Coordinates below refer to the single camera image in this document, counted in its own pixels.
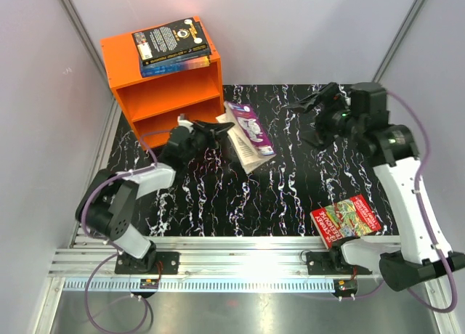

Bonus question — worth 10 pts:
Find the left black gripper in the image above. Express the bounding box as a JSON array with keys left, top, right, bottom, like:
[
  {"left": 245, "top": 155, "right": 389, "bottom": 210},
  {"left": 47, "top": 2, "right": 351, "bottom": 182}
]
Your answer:
[{"left": 182, "top": 120, "right": 235, "bottom": 163}]

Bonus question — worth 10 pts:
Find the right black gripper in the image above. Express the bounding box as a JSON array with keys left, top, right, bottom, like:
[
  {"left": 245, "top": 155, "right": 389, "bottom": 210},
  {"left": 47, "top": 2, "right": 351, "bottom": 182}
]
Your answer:
[{"left": 286, "top": 82, "right": 365, "bottom": 152}]

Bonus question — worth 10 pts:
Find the purple 117-storey treehouse book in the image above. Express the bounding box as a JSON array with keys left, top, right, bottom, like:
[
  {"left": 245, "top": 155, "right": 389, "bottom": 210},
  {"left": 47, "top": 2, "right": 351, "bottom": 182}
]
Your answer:
[{"left": 217, "top": 102, "right": 276, "bottom": 174}]

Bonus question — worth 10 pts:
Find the blue Jane Eyre book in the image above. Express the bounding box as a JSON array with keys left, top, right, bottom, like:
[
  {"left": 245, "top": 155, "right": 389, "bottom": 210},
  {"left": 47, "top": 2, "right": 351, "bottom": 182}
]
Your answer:
[{"left": 139, "top": 56, "right": 210, "bottom": 78}]

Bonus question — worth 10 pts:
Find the black paperback book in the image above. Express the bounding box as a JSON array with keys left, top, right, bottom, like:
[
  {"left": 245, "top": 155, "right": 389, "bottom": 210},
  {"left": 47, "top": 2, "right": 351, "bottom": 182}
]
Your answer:
[{"left": 132, "top": 17, "right": 210, "bottom": 62}]

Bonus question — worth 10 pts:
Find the red 13-storey treehouse book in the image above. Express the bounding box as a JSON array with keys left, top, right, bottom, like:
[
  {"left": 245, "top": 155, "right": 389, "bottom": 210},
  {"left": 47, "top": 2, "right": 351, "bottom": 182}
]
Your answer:
[{"left": 310, "top": 195, "right": 381, "bottom": 249}]

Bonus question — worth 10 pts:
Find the grey-blue hardcover book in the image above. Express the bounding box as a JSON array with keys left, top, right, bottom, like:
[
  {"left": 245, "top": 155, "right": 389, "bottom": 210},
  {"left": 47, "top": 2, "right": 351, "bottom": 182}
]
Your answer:
[{"left": 139, "top": 47, "right": 211, "bottom": 68}]

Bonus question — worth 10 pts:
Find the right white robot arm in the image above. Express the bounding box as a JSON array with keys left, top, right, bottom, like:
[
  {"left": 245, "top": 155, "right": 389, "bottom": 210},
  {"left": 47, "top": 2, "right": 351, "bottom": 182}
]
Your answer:
[{"left": 288, "top": 82, "right": 464, "bottom": 291}]

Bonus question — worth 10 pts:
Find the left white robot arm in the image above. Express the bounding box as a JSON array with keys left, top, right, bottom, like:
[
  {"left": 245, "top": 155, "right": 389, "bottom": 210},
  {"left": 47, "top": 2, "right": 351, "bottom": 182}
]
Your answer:
[{"left": 75, "top": 116, "right": 235, "bottom": 274}]

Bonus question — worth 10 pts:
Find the orange wooden shelf cabinet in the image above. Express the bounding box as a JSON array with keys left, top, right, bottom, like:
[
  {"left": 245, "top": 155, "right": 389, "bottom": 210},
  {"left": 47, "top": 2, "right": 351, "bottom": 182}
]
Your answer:
[{"left": 100, "top": 16, "right": 225, "bottom": 147}]

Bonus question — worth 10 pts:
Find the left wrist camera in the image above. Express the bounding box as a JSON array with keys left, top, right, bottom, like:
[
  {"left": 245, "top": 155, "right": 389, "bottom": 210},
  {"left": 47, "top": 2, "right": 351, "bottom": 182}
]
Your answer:
[{"left": 177, "top": 114, "right": 193, "bottom": 132}]

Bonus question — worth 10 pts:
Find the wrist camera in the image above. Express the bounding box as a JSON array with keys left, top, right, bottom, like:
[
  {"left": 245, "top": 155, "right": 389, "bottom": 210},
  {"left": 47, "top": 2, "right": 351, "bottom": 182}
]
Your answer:
[
  {"left": 177, "top": 114, "right": 193, "bottom": 132},
  {"left": 338, "top": 91, "right": 351, "bottom": 110}
]

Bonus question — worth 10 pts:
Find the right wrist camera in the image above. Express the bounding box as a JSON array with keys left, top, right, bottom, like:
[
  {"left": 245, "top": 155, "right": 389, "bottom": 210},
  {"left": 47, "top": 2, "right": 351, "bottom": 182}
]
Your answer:
[{"left": 338, "top": 91, "right": 351, "bottom": 110}]

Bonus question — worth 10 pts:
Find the aluminium mounting rail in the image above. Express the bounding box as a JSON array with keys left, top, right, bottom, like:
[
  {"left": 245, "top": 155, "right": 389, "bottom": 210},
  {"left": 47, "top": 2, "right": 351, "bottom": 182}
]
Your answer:
[{"left": 48, "top": 234, "right": 381, "bottom": 293}]

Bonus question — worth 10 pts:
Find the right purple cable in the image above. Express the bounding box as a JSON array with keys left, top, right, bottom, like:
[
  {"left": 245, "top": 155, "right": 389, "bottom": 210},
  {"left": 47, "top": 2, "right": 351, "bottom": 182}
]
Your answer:
[{"left": 384, "top": 90, "right": 458, "bottom": 313}]

